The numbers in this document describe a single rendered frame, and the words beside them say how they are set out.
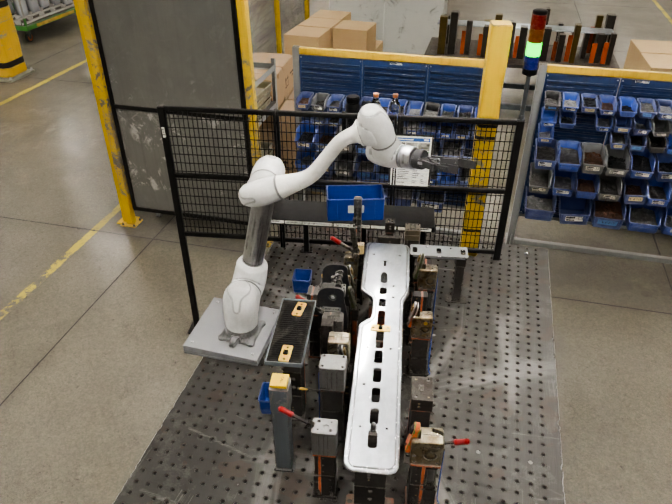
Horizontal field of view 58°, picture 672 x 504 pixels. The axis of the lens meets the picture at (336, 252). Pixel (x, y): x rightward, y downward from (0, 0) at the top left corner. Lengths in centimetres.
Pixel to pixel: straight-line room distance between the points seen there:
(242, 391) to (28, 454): 143
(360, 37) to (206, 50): 276
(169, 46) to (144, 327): 194
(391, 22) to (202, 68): 490
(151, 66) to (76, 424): 247
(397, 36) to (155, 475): 746
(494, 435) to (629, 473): 116
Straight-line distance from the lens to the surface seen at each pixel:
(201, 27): 444
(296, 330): 235
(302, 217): 329
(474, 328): 313
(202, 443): 262
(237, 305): 281
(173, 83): 468
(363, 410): 228
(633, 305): 479
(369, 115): 223
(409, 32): 903
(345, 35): 694
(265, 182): 250
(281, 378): 217
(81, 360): 421
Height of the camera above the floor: 271
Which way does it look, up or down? 34 degrees down
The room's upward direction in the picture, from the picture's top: straight up
